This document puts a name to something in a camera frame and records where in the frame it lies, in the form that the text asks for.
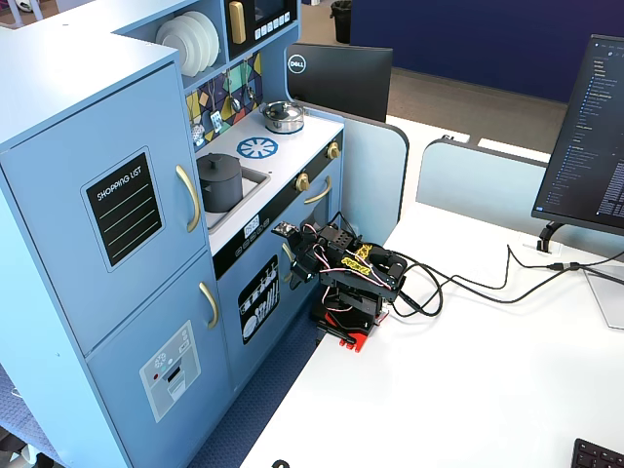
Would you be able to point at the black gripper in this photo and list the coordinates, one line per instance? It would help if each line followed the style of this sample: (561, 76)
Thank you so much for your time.
(300, 267)

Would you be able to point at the gray pot lid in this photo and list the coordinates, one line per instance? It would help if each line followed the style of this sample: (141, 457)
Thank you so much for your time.
(219, 168)

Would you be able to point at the red black robot base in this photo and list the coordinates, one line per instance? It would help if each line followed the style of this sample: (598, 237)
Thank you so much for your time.
(356, 336)

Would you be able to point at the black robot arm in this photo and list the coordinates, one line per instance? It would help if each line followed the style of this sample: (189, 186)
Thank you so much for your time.
(361, 290)

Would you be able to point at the blue oven door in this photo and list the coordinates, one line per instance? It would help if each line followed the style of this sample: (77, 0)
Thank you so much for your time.
(324, 214)

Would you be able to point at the gold stove knob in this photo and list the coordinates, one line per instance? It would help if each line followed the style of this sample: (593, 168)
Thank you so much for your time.
(302, 182)
(333, 151)

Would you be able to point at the grey toy sink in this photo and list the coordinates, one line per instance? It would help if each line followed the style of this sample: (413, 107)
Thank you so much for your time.
(253, 183)

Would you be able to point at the blue dishwasher door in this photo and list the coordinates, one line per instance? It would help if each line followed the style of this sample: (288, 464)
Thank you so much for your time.
(234, 351)

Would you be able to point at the gray pot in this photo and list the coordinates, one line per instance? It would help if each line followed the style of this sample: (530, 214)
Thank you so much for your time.
(219, 195)

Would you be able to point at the light blue desk divider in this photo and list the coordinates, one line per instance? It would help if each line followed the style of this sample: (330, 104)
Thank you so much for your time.
(375, 170)
(478, 180)

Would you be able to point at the steel cooking pot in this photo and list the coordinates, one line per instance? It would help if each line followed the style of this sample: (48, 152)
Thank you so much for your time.
(283, 128)

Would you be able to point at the grey water dispenser decal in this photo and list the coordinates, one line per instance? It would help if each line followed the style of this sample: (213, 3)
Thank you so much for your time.
(170, 370)

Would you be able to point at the steel slotted spatula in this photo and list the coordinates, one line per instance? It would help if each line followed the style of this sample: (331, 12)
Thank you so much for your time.
(216, 122)

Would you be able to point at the steel skimmer spoon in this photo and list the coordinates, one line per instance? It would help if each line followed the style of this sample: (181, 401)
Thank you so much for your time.
(197, 134)

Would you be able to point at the steel ladle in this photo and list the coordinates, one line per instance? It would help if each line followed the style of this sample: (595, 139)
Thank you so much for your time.
(235, 105)

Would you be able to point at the small steel spoon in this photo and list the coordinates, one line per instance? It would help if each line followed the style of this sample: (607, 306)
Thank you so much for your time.
(250, 93)

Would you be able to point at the black shopping list board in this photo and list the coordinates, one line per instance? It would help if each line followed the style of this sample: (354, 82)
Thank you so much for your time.
(124, 209)

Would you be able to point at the black Dell monitor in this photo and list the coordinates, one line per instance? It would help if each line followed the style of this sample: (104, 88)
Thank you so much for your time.
(341, 83)

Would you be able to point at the fridge door with dispenser decal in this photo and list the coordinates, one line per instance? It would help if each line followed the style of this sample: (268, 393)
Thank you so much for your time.
(122, 370)

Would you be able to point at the fridge door with shopping list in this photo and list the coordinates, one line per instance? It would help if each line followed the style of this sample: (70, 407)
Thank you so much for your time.
(58, 273)

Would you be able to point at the white toy plate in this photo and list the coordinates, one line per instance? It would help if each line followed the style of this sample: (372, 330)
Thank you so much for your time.
(175, 46)
(214, 36)
(202, 44)

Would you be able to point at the black trash bin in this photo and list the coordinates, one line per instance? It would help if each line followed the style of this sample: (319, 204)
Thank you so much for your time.
(342, 22)

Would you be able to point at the black toy microwave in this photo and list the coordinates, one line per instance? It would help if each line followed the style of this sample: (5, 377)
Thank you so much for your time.
(263, 12)

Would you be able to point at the silver monitor stand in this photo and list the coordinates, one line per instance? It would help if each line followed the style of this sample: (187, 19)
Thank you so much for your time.
(607, 302)

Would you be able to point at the monitor showing code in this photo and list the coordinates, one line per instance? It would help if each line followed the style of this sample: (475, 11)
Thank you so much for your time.
(585, 146)

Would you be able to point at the blue toy kitchen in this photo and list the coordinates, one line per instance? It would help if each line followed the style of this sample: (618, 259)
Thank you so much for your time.
(49, 58)

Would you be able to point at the black keyboard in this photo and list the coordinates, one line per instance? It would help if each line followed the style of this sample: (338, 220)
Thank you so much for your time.
(599, 456)

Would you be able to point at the small wrist camera board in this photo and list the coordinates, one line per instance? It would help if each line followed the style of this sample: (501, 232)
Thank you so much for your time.
(285, 229)

